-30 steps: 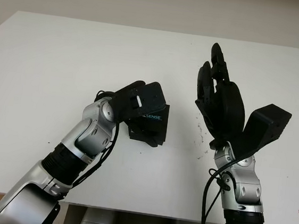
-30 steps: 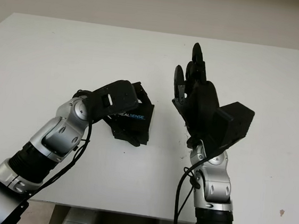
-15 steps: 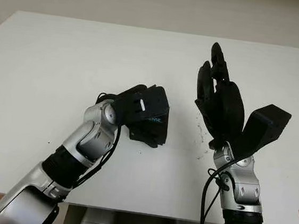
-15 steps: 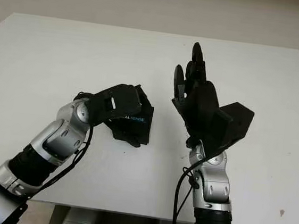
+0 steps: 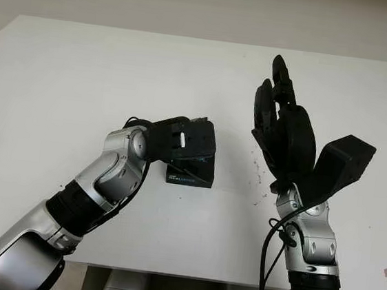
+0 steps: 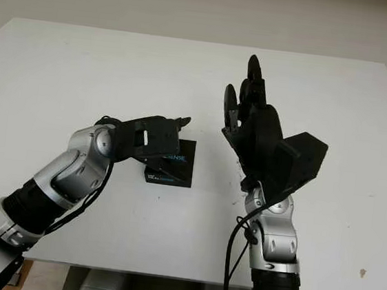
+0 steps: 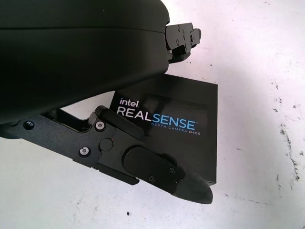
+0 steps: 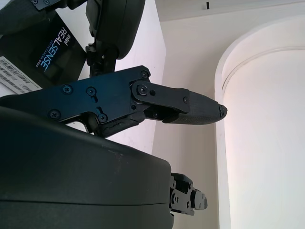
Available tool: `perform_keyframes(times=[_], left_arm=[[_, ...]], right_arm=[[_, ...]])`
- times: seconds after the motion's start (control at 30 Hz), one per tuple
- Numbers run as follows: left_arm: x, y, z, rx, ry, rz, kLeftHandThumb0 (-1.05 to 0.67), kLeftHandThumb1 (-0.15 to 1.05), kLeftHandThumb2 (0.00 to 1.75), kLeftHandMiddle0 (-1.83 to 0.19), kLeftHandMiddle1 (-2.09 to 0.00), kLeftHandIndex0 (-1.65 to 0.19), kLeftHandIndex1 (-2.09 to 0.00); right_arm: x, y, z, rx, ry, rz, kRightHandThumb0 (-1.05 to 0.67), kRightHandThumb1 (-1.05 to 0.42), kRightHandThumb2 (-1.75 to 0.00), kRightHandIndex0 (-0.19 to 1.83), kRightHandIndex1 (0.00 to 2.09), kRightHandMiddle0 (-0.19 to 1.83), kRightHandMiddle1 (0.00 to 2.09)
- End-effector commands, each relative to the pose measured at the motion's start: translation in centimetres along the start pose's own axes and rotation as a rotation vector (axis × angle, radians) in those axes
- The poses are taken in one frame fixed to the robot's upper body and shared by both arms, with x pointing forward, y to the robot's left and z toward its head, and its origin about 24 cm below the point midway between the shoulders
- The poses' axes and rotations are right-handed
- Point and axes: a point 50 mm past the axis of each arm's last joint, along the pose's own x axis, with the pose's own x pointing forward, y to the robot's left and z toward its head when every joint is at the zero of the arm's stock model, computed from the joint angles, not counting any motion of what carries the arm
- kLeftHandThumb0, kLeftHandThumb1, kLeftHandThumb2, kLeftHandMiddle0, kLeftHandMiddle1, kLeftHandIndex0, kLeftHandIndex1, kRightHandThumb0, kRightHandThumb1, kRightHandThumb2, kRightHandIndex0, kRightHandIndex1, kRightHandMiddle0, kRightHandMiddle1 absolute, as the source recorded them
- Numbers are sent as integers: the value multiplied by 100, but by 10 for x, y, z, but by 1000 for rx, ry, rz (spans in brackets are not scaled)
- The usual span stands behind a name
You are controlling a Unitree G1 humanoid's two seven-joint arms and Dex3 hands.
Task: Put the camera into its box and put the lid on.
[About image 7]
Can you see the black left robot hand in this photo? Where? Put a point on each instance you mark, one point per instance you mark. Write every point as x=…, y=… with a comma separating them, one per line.
x=71, y=59

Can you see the black RealSense box lid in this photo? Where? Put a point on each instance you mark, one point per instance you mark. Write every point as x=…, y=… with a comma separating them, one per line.
x=190, y=148

